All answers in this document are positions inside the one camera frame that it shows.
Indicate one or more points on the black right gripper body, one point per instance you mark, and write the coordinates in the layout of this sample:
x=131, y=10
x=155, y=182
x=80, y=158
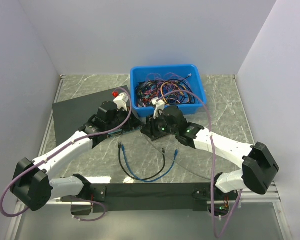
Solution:
x=159, y=126

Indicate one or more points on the large black network switch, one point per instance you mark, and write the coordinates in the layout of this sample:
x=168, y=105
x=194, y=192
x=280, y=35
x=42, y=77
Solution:
x=74, y=114

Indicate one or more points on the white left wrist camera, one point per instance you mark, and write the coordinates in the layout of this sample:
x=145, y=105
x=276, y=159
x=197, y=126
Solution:
x=120, y=99

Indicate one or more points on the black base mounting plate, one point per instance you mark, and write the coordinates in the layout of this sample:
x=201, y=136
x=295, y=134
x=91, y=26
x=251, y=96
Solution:
x=151, y=196

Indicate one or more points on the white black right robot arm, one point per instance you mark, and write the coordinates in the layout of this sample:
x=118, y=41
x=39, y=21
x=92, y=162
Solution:
x=257, y=166

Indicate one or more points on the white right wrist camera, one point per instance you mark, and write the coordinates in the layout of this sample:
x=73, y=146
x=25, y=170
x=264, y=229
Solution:
x=158, y=105

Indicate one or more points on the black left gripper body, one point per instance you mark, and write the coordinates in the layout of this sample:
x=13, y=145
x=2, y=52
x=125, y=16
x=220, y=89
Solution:
x=121, y=117

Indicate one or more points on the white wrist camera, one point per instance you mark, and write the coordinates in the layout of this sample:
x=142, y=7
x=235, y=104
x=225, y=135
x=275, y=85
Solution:
x=158, y=105
x=120, y=99

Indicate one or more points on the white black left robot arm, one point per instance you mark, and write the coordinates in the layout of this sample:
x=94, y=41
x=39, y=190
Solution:
x=34, y=181

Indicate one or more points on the blue plastic bin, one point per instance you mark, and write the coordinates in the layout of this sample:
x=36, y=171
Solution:
x=169, y=82

